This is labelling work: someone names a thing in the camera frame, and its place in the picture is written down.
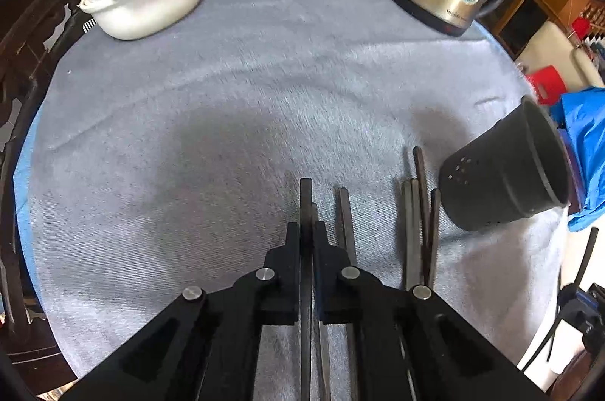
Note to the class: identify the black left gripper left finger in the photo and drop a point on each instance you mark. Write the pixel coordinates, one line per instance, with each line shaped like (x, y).
(204, 348)

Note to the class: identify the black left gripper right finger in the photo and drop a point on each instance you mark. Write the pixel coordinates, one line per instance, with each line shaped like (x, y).
(409, 348)

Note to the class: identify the dark grey utensil holder cup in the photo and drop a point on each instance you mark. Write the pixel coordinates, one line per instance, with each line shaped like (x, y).
(515, 170)

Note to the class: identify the dark chopstick middle bundle one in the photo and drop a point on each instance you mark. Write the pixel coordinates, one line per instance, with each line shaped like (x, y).
(412, 234)

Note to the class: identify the dark chopstick middle bundle three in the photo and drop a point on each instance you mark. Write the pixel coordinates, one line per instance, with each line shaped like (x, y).
(434, 230)

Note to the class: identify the grey blue table cloth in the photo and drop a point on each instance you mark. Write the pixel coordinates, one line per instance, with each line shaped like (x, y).
(175, 160)

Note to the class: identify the dark chopstick middle bundle two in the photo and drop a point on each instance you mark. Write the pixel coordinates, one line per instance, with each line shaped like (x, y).
(424, 207)

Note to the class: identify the blue plastic bag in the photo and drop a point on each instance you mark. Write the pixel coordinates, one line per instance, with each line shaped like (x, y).
(581, 114)

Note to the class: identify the red plastic stool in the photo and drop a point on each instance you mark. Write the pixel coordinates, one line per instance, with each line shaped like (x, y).
(547, 85)

